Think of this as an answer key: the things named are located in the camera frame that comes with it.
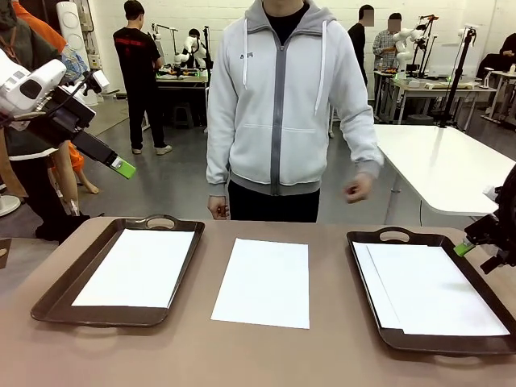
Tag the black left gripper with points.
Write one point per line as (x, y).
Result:
(68, 117)

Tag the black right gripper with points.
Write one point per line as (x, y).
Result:
(508, 242)

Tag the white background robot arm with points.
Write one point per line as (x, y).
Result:
(189, 44)
(401, 56)
(157, 35)

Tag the person's left forearm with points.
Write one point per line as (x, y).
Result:
(364, 149)

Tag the person's right forearm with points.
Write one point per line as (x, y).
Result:
(217, 169)

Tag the person's right hand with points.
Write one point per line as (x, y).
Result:
(219, 207)

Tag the person's left hand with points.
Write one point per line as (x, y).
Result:
(359, 189)

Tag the black stool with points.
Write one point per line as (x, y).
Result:
(183, 113)

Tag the man in black t-shirt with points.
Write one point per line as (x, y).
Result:
(135, 60)

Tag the white table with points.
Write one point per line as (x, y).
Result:
(443, 161)

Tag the white fan base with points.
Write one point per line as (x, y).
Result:
(8, 205)

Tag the person in olive jacket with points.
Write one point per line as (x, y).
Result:
(32, 44)

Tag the white tower air conditioner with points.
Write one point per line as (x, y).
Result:
(74, 24)

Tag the brown cardboard piece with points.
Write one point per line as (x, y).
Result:
(4, 254)

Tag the long grey background desk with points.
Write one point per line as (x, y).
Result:
(443, 89)

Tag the small white background desk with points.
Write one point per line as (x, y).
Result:
(504, 74)

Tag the black tripod stand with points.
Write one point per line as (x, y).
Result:
(459, 68)

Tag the person in white grey hoodie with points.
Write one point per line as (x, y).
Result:
(282, 101)

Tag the background person in dark top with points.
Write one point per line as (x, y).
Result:
(506, 52)

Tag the background man in plaid shirt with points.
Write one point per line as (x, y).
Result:
(383, 48)

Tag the black stand with orange joints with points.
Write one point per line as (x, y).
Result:
(428, 17)

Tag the background person in black clothes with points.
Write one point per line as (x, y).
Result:
(359, 44)

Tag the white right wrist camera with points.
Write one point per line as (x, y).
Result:
(492, 193)

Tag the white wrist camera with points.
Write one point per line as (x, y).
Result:
(492, 193)
(101, 79)

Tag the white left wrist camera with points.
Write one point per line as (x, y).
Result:
(101, 79)

